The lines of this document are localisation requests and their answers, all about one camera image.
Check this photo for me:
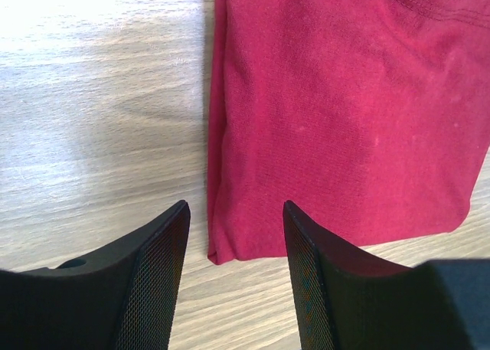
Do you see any dark red t-shirt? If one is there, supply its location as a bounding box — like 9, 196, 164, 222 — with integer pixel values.
207, 0, 489, 264

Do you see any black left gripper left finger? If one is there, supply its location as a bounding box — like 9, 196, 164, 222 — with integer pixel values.
1, 201, 191, 349

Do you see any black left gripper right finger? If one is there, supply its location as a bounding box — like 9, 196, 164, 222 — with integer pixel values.
283, 201, 489, 349

